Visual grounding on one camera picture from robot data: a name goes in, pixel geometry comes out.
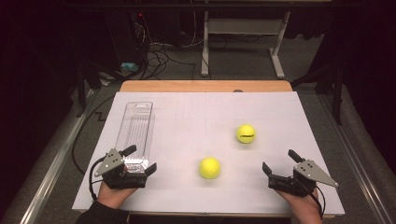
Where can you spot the teal small box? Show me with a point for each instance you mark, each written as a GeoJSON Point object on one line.
{"type": "Point", "coordinates": [129, 66]}

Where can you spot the plain yellow tennis ball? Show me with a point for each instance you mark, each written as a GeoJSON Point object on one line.
{"type": "Point", "coordinates": [209, 167]}

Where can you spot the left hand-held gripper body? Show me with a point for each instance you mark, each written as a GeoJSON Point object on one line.
{"type": "Point", "coordinates": [110, 161]}

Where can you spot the white metal table frame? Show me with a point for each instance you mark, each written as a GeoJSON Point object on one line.
{"type": "Point", "coordinates": [244, 26]}

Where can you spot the clear plastic container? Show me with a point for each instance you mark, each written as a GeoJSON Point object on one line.
{"type": "Point", "coordinates": [137, 127]}

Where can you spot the person's right hand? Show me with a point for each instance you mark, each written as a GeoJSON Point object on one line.
{"type": "Point", "coordinates": [306, 207]}

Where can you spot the metal floor rail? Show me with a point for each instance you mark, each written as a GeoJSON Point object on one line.
{"type": "Point", "coordinates": [53, 168]}
{"type": "Point", "coordinates": [358, 161]}

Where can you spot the black metal stand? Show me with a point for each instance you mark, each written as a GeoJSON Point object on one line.
{"type": "Point", "coordinates": [88, 84]}
{"type": "Point", "coordinates": [330, 84]}

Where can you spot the person's left hand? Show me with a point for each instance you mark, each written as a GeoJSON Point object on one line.
{"type": "Point", "coordinates": [112, 196]}

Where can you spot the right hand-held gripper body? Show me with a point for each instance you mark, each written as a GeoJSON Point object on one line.
{"type": "Point", "coordinates": [308, 174]}

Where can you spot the black computer tower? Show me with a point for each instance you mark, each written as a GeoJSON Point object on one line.
{"type": "Point", "coordinates": [124, 34]}

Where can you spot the yellow tennis ball black print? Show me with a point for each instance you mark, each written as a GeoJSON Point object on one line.
{"type": "Point", "coordinates": [246, 133]}

